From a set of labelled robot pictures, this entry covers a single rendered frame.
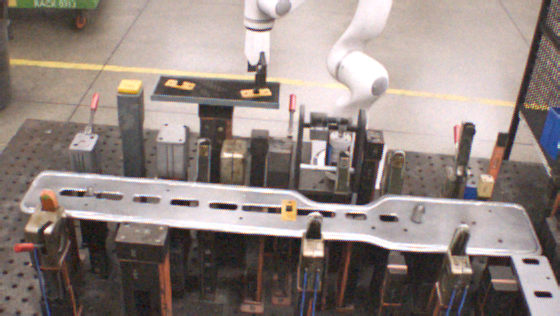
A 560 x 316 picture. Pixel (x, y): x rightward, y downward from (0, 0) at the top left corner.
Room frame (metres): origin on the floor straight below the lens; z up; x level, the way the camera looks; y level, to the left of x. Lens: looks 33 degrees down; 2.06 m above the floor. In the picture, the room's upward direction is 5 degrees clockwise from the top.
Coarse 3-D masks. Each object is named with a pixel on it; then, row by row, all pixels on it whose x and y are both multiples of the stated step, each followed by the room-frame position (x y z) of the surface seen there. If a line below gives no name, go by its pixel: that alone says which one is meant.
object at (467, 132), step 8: (464, 128) 1.55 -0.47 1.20; (472, 128) 1.53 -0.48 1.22; (464, 136) 1.56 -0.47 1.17; (472, 136) 1.53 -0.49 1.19; (464, 144) 1.56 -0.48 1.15; (456, 152) 1.56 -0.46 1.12; (464, 152) 1.55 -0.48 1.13; (456, 160) 1.54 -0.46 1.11; (464, 160) 1.55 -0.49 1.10; (456, 168) 1.54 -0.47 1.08; (464, 168) 1.54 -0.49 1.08; (464, 176) 1.53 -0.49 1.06
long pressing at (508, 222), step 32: (32, 192) 1.38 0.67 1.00; (96, 192) 1.40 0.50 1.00; (128, 192) 1.42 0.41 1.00; (160, 192) 1.43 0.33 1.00; (192, 192) 1.44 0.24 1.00; (224, 192) 1.45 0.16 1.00; (256, 192) 1.47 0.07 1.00; (288, 192) 1.48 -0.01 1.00; (192, 224) 1.31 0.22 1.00; (224, 224) 1.32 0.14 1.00; (256, 224) 1.33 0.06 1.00; (288, 224) 1.34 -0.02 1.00; (352, 224) 1.36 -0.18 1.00; (384, 224) 1.37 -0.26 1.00; (416, 224) 1.38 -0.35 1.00; (448, 224) 1.39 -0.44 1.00; (480, 224) 1.40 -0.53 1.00; (512, 224) 1.41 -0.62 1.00
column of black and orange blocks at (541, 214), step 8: (552, 168) 1.59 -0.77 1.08; (552, 176) 1.57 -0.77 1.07; (552, 184) 1.56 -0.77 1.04; (552, 192) 1.55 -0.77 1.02; (544, 200) 1.57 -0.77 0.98; (552, 200) 1.55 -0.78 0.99; (544, 208) 1.55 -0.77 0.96; (552, 208) 1.55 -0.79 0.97; (544, 216) 1.55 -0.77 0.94; (552, 216) 1.55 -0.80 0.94; (536, 224) 1.57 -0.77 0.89; (536, 232) 1.55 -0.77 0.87
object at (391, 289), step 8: (392, 256) 1.26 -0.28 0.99; (400, 256) 1.26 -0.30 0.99; (392, 264) 1.23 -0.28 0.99; (400, 264) 1.23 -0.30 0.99; (384, 272) 1.25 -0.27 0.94; (392, 272) 1.20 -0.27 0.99; (400, 272) 1.20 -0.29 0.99; (384, 280) 1.23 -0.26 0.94; (392, 280) 1.20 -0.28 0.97; (400, 280) 1.20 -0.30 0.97; (384, 288) 1.21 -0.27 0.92; (392, 288) 1.20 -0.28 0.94; (400, 288) 1.20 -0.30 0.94; (384, 296) 1.20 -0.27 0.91; (392, 296) 1.19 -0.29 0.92; (400, 296) 1.20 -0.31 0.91; (384, 304) 1.20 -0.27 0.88; (392, 304) 1.20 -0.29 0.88; (384, 312) 1.21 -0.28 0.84; (392, 312) 1.21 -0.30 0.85
